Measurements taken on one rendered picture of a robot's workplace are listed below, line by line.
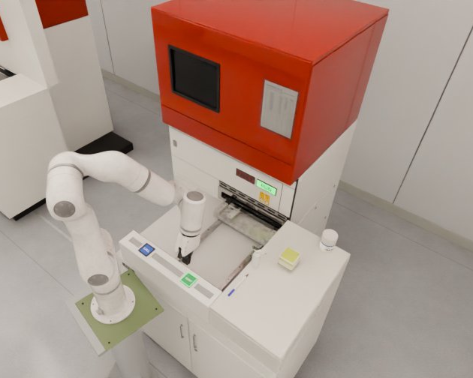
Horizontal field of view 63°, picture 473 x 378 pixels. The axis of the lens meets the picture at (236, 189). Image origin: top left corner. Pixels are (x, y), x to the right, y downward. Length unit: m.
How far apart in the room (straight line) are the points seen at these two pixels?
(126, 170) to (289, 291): 0.89
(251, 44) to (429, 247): 2.45
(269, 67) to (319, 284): 0.93
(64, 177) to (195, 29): 0.84
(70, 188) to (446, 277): 2.80
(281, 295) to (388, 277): 1.57
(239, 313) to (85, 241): 0.67
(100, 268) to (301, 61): 1.02
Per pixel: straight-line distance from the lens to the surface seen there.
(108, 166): 1.19
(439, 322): 3.09
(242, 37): 1.58
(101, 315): 1.84
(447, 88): 2.99
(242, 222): 2.04
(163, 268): 1.77
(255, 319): 1.62
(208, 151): 2.06
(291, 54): 1.47
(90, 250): 1.43
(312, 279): 1.76
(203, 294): 1.69
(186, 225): 1.43
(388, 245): 3.36
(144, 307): 1.83
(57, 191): 1.20
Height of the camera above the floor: 2.39
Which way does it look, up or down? 43 degrees down
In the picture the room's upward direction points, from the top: 3 degrees clockwise
